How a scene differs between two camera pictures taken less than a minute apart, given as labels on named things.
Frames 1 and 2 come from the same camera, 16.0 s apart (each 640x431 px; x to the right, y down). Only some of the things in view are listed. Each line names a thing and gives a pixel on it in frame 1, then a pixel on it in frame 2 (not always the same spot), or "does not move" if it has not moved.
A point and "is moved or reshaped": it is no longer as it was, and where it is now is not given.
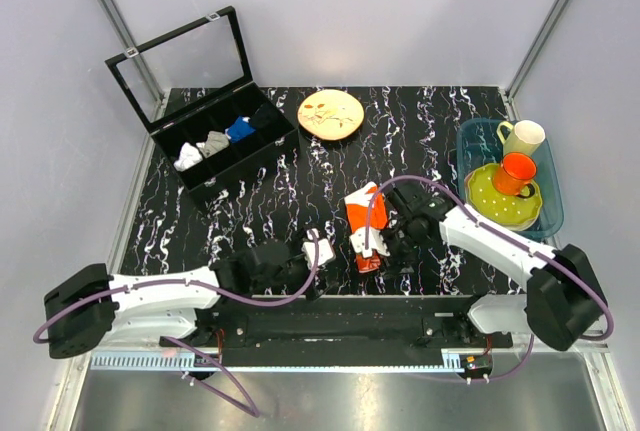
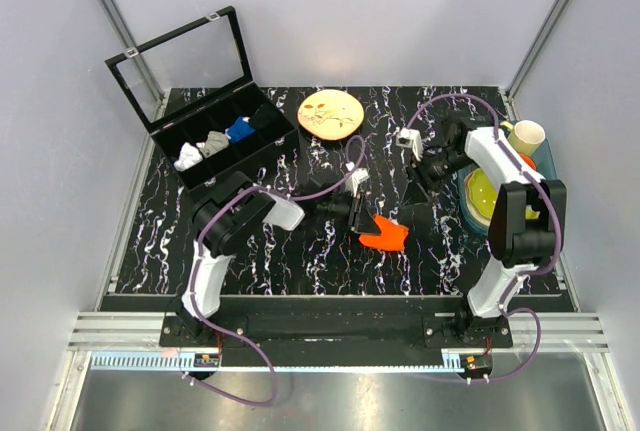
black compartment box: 191,87 does not move
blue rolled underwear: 240,129 does not move
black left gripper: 313,292 -> 359,219
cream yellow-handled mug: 524,137 does not move
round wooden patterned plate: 329,114 does not move
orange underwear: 358,205 is moved or reshaped
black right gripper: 394,260 -> 419,185
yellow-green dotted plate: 512,211 does not move
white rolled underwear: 189,157 does not move
